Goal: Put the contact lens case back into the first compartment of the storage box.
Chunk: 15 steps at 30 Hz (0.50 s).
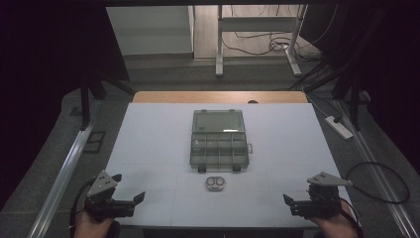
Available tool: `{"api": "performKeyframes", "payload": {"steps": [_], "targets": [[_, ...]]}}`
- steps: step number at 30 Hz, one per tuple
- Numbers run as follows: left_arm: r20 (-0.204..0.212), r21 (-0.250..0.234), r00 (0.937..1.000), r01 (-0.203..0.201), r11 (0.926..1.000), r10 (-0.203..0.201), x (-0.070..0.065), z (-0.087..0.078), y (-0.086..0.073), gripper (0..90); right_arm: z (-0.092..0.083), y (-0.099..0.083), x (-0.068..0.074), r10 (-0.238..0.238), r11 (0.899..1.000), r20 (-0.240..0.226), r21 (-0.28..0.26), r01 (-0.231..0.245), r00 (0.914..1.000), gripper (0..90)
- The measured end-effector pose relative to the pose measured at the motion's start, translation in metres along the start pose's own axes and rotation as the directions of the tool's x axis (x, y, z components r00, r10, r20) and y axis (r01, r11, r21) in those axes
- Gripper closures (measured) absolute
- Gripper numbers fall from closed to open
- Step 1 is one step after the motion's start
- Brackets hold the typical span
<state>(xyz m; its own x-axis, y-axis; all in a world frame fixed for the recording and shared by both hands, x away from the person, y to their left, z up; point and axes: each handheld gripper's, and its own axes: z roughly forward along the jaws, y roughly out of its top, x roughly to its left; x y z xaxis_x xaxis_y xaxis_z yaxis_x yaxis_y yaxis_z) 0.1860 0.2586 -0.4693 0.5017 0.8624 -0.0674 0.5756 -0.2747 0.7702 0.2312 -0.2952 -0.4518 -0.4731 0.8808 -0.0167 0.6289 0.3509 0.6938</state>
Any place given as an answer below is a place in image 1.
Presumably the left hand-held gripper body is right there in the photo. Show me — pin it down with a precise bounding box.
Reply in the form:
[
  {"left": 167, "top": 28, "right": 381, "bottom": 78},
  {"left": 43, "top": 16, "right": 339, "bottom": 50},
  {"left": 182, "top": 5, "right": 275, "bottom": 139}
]
[{"left": 83, "top": 170, "right": 136, "bottom": 223}]

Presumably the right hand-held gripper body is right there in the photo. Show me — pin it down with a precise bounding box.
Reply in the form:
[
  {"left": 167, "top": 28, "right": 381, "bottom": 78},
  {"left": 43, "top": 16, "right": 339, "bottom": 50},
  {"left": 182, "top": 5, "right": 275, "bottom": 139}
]
[{"left": 290, "top": 171, "right": 353, "bottom": 219}]

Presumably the person's right hand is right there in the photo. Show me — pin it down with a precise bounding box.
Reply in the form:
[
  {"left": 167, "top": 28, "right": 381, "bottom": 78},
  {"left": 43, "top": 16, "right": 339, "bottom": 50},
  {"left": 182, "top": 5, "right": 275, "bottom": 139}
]
[{"left": 310, "top": 201, "right": 360, "bottom": 238}]

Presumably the person's left hand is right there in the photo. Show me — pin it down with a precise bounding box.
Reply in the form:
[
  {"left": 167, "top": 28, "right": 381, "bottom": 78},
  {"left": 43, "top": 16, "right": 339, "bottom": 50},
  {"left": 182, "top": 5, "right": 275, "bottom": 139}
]
[{"left": 73, "top": 211, "right": 115, "bottom": 238}]

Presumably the white board table cover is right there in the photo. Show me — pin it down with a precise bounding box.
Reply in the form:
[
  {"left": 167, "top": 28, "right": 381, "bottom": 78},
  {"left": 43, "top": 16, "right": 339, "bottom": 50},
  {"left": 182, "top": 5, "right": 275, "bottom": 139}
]
[{"left": 104, "top": 102, "right": 352, "bottom": 229}]

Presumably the white power strip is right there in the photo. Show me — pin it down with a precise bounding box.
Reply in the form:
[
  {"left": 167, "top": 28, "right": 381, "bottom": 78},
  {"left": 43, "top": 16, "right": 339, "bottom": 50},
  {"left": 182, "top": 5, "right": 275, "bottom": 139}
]
[{"left": 324, "top": 115, "right": 354, "bottom": 141}]

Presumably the black metal stand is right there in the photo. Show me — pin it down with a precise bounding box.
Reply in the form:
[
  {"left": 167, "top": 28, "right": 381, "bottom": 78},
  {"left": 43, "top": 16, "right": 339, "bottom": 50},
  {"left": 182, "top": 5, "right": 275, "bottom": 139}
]
[
  {"left": 331, "top": 63, "right": 372, "bottom": 131},
  {"left": 79, "top": 69, "right": 135, "bottom": 131}
]

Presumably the clear plastic compartment box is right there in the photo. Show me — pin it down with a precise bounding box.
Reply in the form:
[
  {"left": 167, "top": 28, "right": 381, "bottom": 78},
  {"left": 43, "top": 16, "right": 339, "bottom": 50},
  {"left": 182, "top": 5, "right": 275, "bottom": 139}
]
[{"left": 189, "top": 109, "right": 254, "bottom": 174}]

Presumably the wooden table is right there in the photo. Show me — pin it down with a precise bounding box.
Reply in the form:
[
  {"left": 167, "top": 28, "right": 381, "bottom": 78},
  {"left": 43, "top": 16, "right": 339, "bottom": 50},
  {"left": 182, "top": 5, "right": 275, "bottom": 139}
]
[{"left": 132, "top": 90, "right": 309, "bottom": 104}]

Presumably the white cabinet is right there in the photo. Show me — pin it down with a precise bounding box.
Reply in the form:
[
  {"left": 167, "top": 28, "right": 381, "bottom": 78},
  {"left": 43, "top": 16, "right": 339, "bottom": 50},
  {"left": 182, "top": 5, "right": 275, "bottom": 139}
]
[{"left": 105, "top": 5, "right": 195, "bottom": 57}]

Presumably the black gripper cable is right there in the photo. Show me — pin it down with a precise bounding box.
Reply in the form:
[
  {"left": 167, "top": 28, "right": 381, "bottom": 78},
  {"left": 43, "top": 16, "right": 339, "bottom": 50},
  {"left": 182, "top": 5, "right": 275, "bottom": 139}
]
[
  {"left": 345, "top": 161, "right": 411, "bottom": 205},
  {"left": 68, "top": 178, "right": 96, "bottom": 238}
]

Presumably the metal floor rail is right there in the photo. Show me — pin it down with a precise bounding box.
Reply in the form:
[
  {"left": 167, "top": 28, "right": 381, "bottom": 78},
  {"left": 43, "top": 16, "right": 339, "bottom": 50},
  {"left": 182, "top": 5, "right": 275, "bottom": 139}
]
[
  {"left": 332, "top": 98, "right": 420, "bottom": 238},
  {"left": 27, "top": 120, "right": 96, "bottom": 238}
]

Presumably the tangle of black floor cables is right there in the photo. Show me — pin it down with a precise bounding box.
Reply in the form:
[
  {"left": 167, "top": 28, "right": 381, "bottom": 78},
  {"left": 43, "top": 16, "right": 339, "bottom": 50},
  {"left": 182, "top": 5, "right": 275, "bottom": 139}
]
[{"left": 221, "top": 4, "right": 340, "bottom": 64}]

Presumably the white table frame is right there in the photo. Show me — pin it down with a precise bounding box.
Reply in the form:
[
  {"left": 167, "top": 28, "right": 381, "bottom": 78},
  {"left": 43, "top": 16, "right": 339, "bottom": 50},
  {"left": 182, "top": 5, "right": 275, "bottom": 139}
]
[{"left": 215, "top": 4, "right": 309, "bottom": 78}]

